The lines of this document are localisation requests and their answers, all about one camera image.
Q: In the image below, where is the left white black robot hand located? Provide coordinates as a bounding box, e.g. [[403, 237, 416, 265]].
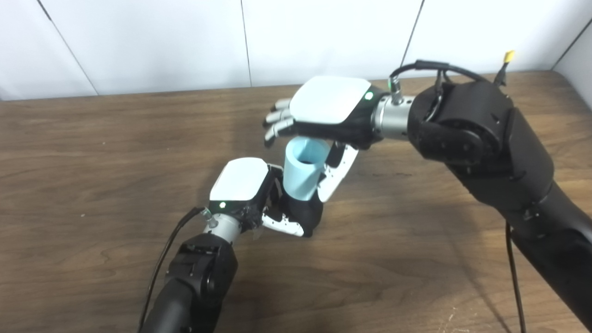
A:
[[208, 157, 308, 238]]

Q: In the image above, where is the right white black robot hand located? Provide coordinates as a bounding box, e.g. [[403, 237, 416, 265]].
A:
[[262, 76, 387, 204]]

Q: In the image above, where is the light-blue hose piece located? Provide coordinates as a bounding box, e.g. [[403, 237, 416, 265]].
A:
[[283, 136, 332, 202]]

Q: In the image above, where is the black flared nozzle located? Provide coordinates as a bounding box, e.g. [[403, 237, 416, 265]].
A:
[[277, 156, 324, 238]]

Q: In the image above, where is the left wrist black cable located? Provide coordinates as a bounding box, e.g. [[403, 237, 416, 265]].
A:
[[137, 206, 214, 333]]

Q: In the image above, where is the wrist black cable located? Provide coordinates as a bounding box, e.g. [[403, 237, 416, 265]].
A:
[[137, 206, 214, 333], [387, 59, 526, 333]]

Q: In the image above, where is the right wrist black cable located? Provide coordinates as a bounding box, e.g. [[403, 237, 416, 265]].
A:
[[387, 59, 526, 333]]

